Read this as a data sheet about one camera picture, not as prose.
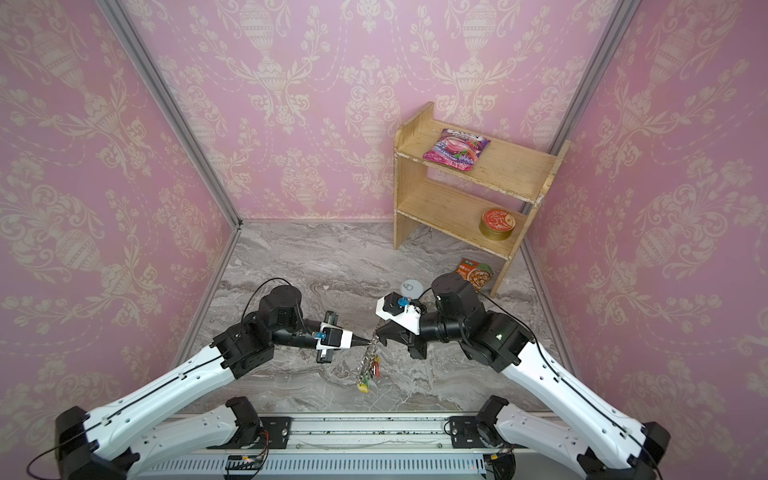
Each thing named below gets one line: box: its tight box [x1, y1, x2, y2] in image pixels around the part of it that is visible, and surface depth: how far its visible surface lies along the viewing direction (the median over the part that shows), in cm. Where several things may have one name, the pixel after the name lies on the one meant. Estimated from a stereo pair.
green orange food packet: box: [455, 258, 494, 291], surface depth 108 cm
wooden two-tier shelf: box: [393, 102, 571, 297], surface depth 83 cm
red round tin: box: [479, 209, 516, 241], surface depth 89 cm
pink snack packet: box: [423, 128, 491, 172], surface depth 76 cm
